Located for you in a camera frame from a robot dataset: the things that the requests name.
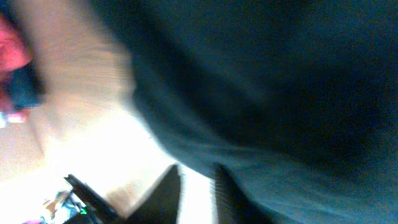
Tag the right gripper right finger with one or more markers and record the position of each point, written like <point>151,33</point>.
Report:
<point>233,207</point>

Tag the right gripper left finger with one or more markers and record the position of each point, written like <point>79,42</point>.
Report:
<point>161,207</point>

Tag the black Nike t-shirt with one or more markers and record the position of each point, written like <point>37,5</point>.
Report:
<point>297,100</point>

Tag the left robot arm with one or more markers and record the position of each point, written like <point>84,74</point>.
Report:
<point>90,207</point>

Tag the navy blue folded garment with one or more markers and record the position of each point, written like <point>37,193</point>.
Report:
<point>25,88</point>

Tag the red printed t-shirt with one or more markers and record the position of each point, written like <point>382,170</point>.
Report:
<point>14,54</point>

